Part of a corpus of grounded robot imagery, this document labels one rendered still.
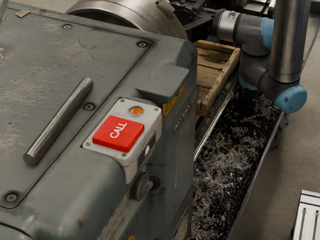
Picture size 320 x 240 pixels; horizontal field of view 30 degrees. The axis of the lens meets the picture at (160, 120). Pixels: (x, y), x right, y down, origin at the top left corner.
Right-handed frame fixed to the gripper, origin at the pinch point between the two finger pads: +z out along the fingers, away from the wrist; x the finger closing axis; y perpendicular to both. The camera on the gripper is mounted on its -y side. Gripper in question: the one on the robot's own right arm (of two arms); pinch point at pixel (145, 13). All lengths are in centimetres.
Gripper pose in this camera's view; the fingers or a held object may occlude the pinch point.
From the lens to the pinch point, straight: 159.3
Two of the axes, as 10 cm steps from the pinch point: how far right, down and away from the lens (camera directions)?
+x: 0.0, -7.8, -6.3
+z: -9.2, -2.5, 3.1
